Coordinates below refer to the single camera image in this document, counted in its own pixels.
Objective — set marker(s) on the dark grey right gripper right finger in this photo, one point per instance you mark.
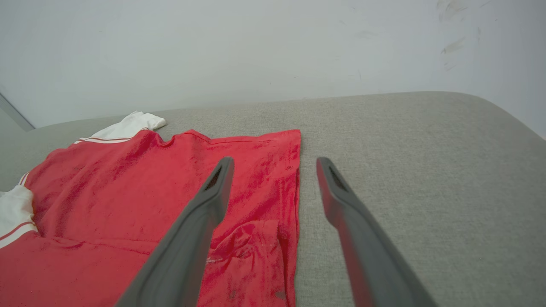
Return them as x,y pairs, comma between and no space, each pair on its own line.
362,247

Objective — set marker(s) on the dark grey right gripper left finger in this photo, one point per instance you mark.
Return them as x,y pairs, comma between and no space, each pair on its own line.
187,247

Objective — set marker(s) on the red white sports jersey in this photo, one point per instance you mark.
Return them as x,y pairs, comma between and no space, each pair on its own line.
106,204

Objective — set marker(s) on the grey fabric sofa cushion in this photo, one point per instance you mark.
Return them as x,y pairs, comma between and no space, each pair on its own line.
426,170

